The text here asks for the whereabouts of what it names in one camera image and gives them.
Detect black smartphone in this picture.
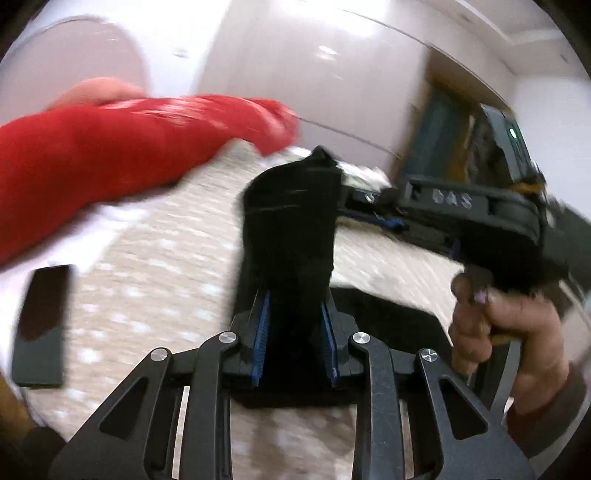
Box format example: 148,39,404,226
11,264,75,388

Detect round pale headboard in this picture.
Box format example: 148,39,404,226
0,16,153,130

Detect dark teal door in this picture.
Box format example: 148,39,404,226
406,78,481,185

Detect black pants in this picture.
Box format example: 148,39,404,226
233,147,458,409

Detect pink pillow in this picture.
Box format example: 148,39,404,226
48,78,148,109

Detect glossy grey wardrobe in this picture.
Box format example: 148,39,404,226
194,0,432,185

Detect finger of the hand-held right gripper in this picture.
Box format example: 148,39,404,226
339,182,409,208
336,208,411,236

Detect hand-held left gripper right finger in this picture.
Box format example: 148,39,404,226
321,300,536,480

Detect person's right hand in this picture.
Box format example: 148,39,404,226
449,272,571,416

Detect white bed sheet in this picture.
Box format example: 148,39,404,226
0,200,148,407

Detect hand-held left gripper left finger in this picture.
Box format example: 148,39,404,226
48,288,273,480

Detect person's right forearm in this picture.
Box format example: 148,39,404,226
505,360,591,457

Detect beige dotted bedspread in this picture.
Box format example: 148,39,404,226
28,138,462,480

